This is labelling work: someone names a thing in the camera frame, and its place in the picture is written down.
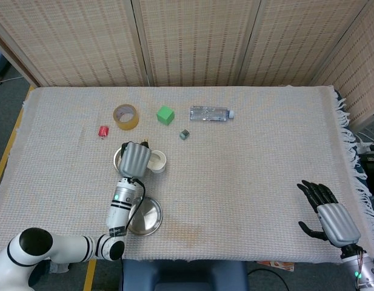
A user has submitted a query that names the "orange printed paper bag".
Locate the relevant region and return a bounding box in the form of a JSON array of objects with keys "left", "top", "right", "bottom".
[{"left": 256, "top": 260, "right": 296, "bottom": 272}]

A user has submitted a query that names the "beige woven tablecloth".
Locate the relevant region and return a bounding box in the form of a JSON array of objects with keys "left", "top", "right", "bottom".
[{"left": 0, "top": 85, "right": 374, "bottom": 263}]

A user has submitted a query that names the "round steel plate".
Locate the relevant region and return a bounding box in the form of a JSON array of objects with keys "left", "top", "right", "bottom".
[{"left": 127, "top": 196, "right": 164, "bottom": 236}]

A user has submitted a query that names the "black equipment case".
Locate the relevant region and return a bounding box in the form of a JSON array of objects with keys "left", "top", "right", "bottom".
[{"left": 359, "top": 148, "right": 374, "bottom": 195}]

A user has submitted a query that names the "dark blue padded base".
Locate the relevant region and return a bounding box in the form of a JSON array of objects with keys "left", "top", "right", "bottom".
[{"left": 121, "top": 259, "right": 250, "bottom": 291}]

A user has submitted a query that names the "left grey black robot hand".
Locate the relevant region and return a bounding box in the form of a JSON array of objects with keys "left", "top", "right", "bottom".
[{"left": 118, "top": 141, "right": 153, "bottom": 179}]

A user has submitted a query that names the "woven bamboo screen panel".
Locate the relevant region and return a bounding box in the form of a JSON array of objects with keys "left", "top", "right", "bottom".
[
  {"left": 238, "top": 0, "right": 371, "bottom": 87},
  {"left": 309, "top": 0, "right": 374, "bottom": 128},
  {"left": 0, "top": 0, "right": 147, "bottom": 88},
  {"left": 132, "top": 0, "right": 262, "bottom": 88}
]

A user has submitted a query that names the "large green cube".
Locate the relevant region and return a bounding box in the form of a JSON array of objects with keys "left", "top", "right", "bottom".
[{"left": 156, "top": 105, "right": 175, "bottom": 125}]

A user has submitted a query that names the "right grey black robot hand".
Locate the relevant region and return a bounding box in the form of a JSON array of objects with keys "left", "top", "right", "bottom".
[{"left": 297, "top": 179, "right": 362, "bottom": 248}]

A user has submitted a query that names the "yellow tape roll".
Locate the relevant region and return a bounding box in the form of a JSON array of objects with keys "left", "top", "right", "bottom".
[{"left": 113, "top": 104, "right": 139, "bottom": 132}]

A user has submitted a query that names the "black floor cable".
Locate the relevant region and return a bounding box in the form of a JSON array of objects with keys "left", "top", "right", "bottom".
[{"left": 247, "top": 268, "right": 289, "bottom": 291}]

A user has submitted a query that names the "clear plastic water bottle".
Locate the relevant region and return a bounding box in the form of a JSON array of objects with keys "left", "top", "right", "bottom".
[{"left": 189, "top": 105, "right": 235, "bottom": 122}]

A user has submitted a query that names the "white paper cup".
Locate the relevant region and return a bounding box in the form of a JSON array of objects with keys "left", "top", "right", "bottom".
[{"left": 147, "top": 150, "right": 168, "bottom": 175}]

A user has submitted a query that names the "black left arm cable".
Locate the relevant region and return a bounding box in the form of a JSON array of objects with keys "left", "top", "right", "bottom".
[{"left": 125, "top": 178, "right": 147, "bottom": 236}]

